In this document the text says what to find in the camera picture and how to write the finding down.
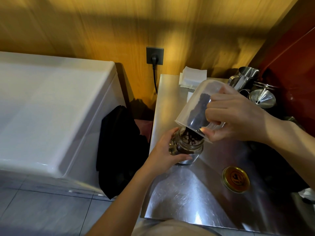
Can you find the steel funnel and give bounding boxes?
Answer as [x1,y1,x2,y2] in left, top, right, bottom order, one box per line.
[248,88,276,109]

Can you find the beige shirt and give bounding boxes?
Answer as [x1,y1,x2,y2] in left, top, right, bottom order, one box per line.
[132,219,222,236]

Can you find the white chest freezer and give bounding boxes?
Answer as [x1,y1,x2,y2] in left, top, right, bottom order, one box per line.
[0,51,127,197]

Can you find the clear plastic measuring cup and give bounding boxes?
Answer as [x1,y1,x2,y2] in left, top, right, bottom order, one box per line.
[174,79,225,143]

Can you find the steel milk pitcher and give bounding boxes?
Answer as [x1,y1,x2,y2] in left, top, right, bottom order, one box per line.
[227,67,260,92]

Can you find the black cloth bag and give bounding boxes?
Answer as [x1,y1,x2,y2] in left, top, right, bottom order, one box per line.
[96,105,150,200]

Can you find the coffee beans in plastic cup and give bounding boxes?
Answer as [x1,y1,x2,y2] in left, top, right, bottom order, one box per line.
[187,93,212,129]

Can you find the grey wall socket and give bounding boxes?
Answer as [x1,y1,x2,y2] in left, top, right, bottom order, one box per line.
[146,47,164,66]

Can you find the stack of white paper napkins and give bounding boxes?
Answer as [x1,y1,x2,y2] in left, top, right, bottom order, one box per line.
[179,66,208,90]

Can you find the gold jar lid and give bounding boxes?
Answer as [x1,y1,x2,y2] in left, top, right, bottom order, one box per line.
[222,166,250,194]

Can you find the person's right forearm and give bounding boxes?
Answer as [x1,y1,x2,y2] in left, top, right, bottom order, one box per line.
[266,112,315,191]

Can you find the coffee beans in glass jar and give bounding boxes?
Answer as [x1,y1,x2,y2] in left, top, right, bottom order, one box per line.
[176,130,204,155]

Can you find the person's left hand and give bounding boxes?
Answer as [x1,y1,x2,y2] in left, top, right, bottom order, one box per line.
[144,127,193,177]

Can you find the small steel vessel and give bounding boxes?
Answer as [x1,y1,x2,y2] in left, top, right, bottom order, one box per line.
[282,116,305,130]

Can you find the black power plug cable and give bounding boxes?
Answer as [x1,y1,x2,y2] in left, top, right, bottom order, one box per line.
[151,54,159,95]

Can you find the person's left forearm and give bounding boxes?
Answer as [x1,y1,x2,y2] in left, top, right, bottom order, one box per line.
[85,166,168,236]

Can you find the maroon cloth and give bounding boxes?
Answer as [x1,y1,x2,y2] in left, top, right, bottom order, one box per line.
[134,118,153,143]

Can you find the person's right hand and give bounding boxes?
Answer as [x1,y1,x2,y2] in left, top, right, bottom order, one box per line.
[200,85,270,143]

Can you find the glass jar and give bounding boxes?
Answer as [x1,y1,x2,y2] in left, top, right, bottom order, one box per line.
[169,127,205,165]

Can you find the white paper wrapper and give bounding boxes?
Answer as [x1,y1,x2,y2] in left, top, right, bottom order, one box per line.
[298,188,315,204]

